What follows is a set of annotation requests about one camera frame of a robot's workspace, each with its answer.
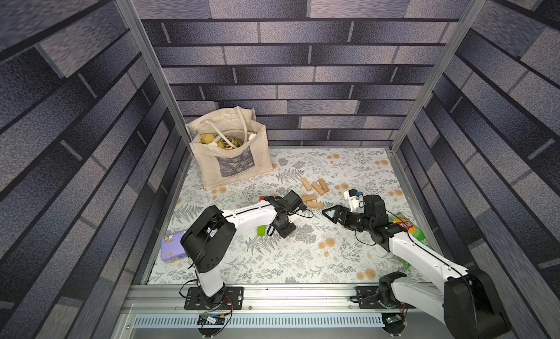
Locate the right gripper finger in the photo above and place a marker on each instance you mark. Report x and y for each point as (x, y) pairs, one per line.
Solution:
(339, 220)
(337, 210)

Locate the green wooden block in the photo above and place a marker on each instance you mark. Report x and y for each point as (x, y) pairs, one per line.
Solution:
(262, 230)

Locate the natural block with engraved numbers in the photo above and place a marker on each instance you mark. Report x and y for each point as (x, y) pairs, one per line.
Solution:
(306, 198)

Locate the left aluminium frame post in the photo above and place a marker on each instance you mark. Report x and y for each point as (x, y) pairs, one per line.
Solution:
(139, 34)

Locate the yellow items inside bag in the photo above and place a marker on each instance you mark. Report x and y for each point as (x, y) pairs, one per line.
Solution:
(215, 140)

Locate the circuit board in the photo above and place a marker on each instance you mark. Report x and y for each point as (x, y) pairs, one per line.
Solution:
(394, 324)
(211, 320)

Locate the aluminium frame post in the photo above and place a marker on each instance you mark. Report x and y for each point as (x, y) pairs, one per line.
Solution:
(139, 34)
(464, 24)

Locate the natural block numbered 49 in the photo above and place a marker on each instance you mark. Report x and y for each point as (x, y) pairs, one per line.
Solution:
(318, 188)

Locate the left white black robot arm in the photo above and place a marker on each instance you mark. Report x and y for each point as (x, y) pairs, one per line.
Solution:
(208, 239)

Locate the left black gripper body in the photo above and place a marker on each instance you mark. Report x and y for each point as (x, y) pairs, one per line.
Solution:
(286, 228)

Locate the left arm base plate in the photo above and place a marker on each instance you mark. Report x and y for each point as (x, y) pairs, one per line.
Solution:
(228, 298)

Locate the rightmost natural wooden block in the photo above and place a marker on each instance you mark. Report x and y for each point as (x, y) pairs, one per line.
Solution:
(324, 185)

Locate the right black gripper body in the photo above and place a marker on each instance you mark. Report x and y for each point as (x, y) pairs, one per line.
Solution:
(348, 216)

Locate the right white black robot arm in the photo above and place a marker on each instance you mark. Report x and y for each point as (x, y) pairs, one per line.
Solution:
(466, 301)

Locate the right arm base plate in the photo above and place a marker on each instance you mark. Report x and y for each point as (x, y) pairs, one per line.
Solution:
(369, 297)

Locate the purple white small box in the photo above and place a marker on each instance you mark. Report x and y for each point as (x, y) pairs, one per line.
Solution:
(171, 248)

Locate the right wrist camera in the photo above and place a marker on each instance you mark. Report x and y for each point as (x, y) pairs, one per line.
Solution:
(357, 200)

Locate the aluminium front rail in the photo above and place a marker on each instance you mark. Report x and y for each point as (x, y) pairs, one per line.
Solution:
(256, 298)

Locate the right circuit board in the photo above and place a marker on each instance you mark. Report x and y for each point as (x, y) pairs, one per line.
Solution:
(394, 324)

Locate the right aluminium frame post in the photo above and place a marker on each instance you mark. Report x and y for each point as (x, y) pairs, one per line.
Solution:
(464, 24)

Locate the green chips bag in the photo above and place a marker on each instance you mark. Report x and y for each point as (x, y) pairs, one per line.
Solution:
(405, 223)

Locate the natural block beside red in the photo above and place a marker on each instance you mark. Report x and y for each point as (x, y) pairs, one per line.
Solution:
(306, 184)

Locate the left circuit board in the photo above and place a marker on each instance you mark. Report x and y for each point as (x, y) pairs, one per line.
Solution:
(211, 320)

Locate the beige canvas tote bag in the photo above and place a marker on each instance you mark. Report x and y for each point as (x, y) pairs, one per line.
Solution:
(223, 167)

